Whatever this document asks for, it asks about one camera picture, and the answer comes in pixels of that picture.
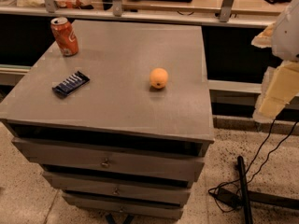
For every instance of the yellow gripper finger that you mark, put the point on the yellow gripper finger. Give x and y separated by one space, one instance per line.
279 87
263 39

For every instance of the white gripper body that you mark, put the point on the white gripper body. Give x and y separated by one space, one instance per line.
288 34

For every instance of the red coke can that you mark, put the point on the red coke can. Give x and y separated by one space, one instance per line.
64 35

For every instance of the orange fruit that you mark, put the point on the orange fruit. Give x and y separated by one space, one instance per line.
158 78

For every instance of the black metal stand base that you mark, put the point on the black metal stand base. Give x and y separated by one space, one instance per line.
248 196

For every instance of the black power adapter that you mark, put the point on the black power adapter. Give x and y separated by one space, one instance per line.
227 197

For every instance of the blue snack bar packet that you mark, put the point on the blue snack bar packet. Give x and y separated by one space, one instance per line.
70 84

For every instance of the metal window rail frame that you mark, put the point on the metal window rail frame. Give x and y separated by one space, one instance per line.
239 13

